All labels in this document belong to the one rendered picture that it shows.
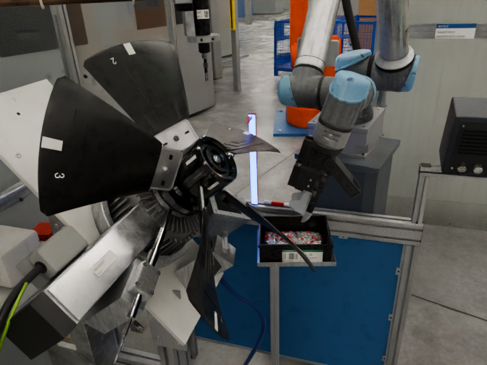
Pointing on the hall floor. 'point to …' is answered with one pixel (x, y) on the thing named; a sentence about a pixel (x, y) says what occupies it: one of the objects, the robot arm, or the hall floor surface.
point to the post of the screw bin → (274, 314)
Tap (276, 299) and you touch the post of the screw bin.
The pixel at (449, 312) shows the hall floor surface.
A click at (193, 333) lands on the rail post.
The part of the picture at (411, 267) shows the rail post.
